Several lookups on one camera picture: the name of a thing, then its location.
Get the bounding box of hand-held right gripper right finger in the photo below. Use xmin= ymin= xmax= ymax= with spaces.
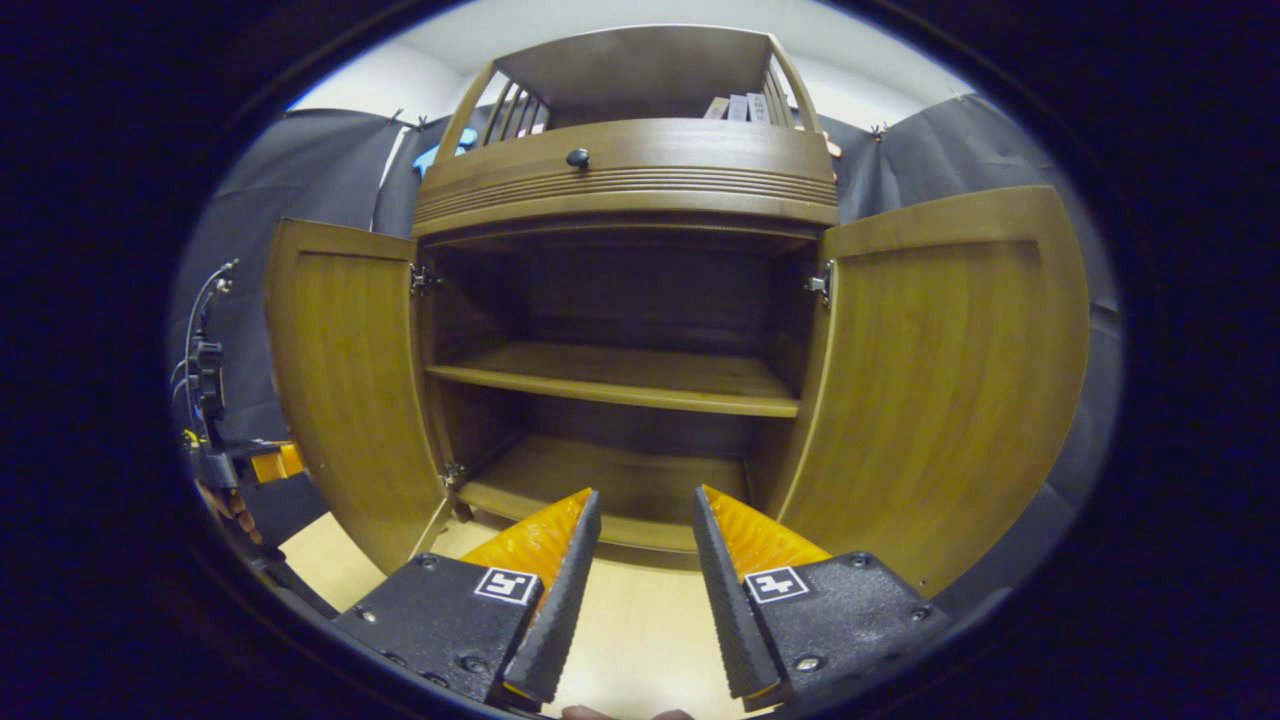
xmin=692 ymin=484 xmax=953 ymax=713

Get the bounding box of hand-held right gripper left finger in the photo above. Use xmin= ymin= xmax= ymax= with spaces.
xmin=333 ymin=487 xmax=603 ymax=706

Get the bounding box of wooden cabinet door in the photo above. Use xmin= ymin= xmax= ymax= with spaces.
xmin=765 ymin=185 xmax=1091 ymax=599
xmin=265 ymin=218 xmax=453 ymax=576

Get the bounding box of wooden inner cabinet shelf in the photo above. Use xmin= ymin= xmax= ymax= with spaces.
xmin=425 ymin=343 xmax=801 ymax=418

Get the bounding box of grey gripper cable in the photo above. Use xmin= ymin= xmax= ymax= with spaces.
xmin=178 ymin=258 xmax=242 ymax=401

